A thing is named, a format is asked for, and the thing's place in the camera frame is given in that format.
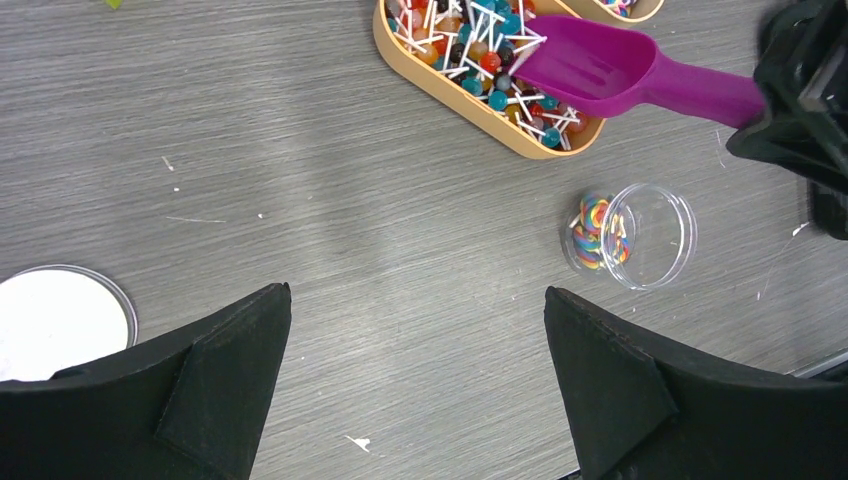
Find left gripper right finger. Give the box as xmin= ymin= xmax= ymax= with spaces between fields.
xmin=544 ymin=287 xmax=847 ymax=479

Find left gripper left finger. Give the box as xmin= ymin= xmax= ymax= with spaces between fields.
xmin=1 ymin=283 xmax=292 ymax=479

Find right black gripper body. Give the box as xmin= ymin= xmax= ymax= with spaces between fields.
xmin=726 ymin=1 xmax=847 ymax=240

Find rainbow swirl lollipop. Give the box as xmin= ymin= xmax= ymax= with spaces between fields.
xmin=572 ymin=225 xmax=630 ymax=270
xmin=569 ymin=193 xmax=610 ymax=235

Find clear plastic cup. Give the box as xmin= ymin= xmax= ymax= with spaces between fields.
xmin=559 ymin=183 xmax=698 ymax=292

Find magenta plastic scoop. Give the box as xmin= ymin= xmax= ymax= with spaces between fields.
xmin=515 ymin=14 xmax=766 ymax=129

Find white round cup lid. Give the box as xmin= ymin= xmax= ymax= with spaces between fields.
xmin=1 ymin=264 xmax=139 ymax=382

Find cream tray swirl lollipops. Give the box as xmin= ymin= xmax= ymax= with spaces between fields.
xmin=563 ymin=0 xmax=665 ymax=28

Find tan tray round lollipops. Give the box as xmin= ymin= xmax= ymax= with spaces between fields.
xmin=373 ymin=1 xmax=605 ymax=160

